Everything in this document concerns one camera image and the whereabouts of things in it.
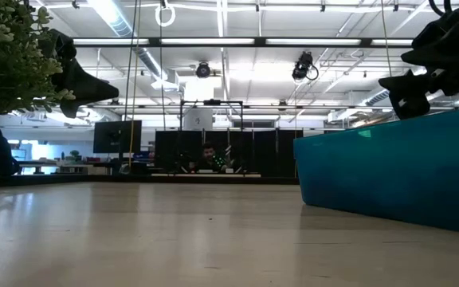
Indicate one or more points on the teal plastic tupperware container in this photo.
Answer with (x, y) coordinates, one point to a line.
(393, 175)

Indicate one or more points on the black room partition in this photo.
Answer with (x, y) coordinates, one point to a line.
(261, 151)

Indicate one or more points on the white background desk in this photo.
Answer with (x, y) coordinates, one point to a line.
(54, 164)

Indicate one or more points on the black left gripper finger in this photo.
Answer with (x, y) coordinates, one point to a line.
(90, 89)
(69, 111)

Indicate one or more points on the green artificial potted plant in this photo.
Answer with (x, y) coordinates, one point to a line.
(6, 60)

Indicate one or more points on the round black ceiling camera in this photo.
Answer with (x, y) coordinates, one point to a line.
(202, 70)

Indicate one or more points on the thin black frame stand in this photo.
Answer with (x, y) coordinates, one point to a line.
(212, 102)

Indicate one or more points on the black background monitor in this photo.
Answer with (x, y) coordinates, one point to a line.
(116, 137)

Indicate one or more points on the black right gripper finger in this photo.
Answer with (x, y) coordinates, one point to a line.
(409, 95)

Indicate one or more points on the black overhead frame beam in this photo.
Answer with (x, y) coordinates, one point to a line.
(154, 41)

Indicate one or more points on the white background box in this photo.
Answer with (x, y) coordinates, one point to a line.
(197, 119)

